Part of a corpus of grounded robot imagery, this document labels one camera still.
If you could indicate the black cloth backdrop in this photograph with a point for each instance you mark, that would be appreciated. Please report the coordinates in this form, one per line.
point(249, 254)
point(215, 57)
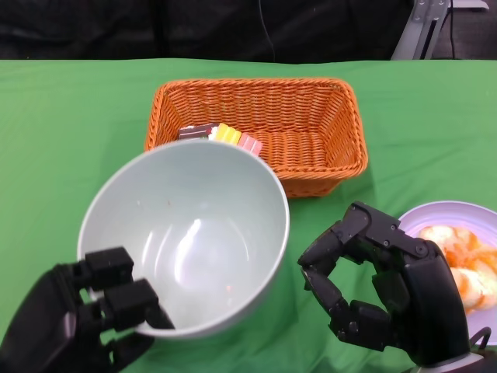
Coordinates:
point(116, 27)

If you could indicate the grey round bowl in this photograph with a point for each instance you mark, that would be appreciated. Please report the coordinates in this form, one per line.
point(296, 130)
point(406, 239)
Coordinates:
point(174, 194)

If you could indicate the green tablecloth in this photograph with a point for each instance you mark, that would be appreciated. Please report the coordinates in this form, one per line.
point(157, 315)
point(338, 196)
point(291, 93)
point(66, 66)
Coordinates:
point(58, 136)

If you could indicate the grey metal stand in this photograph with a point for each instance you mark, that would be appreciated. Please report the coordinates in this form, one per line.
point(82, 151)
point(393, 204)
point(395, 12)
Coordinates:
point(411, 35)

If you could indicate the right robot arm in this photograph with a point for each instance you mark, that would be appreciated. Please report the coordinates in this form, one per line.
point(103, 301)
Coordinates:
point(473, 365)

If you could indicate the pale lilac plate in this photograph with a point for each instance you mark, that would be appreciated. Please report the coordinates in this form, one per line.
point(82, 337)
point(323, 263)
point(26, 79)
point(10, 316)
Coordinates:
point(446, 213)

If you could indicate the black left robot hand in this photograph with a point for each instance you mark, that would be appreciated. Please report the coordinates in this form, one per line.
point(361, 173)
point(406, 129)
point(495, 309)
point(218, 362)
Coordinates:
point(50, 330)

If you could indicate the orange wicker basket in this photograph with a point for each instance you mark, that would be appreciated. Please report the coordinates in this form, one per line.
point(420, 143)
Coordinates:
point(303, 116)

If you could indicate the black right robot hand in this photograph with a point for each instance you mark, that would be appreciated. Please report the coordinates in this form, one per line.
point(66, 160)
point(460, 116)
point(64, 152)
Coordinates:
point(427, 303)

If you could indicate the pink and yellow cake slice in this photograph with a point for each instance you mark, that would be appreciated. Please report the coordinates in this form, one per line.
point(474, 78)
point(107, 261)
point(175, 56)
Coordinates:
point(233, 136)

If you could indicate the chocolate layer cake slice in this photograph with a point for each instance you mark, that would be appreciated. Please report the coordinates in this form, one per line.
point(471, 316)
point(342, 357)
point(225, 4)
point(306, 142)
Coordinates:
point(194, 134)

